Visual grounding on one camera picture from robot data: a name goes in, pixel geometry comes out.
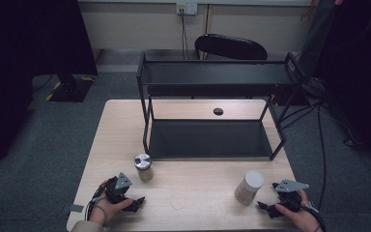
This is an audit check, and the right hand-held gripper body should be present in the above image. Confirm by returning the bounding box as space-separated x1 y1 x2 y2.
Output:
271 178 310 215

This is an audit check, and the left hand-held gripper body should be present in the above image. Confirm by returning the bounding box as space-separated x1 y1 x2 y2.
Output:
103 172 133 205

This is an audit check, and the person's left hand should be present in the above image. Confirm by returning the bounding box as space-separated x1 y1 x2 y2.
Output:
88 179 135 227

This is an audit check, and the person's right hand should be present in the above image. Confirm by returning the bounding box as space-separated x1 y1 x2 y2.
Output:
273 188 324 232

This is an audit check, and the beige jar with white lid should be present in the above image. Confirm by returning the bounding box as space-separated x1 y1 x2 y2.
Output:
234 170 266 207

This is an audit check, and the glass jar with silver lid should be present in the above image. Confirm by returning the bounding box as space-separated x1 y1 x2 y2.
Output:
133 153 155 183

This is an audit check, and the grey tape strip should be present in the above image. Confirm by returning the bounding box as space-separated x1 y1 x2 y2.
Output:
61 203 85 214

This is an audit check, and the black metal two-tier shelf rack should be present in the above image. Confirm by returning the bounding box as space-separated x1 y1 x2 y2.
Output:
136 51 307 161

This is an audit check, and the black stand base yellow tape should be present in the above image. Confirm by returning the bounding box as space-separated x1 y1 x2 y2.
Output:
45 72 95 103

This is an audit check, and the dark curtain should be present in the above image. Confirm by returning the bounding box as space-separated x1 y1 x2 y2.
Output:
0 0 99 171
302 0 371 177

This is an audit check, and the black chair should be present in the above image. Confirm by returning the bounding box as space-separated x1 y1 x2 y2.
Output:
194 33 269 62

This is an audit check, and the left hand-held gripper cable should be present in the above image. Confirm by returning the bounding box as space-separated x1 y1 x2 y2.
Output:
84 182 111 222

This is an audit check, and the hand-held gripper cable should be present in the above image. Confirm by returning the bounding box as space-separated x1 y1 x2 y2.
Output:
298 201 327 232
84 182 111 222

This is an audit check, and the right hand-held gripper cable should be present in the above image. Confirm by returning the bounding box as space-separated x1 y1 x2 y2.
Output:
298 201 327 232

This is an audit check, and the black floor cable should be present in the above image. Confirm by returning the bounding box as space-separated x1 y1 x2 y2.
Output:
279 99 365 212

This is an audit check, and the black cable at wall socket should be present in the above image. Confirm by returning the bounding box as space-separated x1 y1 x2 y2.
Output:
180 9 190 61

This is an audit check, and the yellowish wall pipe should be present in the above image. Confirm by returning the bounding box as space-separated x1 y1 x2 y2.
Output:
202 4 213 61

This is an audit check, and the white wall socket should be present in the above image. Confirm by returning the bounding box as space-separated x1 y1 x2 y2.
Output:
176 2 198 16

